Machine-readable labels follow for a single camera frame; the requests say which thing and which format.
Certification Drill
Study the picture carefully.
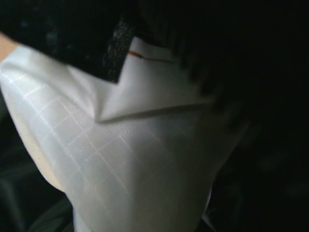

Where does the grey cloth pouch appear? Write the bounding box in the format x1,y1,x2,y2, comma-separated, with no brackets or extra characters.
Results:
0,38,247,232

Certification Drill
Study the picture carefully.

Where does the black backpack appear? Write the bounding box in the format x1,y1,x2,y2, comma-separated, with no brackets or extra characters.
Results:
0,0,309,232

